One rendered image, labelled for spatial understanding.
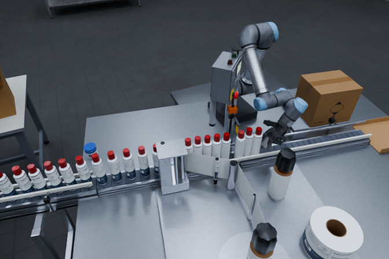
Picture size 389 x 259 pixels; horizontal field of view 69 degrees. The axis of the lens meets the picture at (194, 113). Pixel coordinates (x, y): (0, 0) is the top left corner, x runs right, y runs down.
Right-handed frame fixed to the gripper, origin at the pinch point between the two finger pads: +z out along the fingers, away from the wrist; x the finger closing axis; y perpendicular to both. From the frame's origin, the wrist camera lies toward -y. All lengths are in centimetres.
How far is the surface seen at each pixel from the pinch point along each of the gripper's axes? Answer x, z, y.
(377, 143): 73, -30, 6
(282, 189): -5.3, -1.2, 32.8
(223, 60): -48, -35, -8
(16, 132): -124, 92, -69
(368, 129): 76, -32, -7
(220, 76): -48, -29, -1
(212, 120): -33.4, -1.9, -8.0
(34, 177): -108, 51, 3
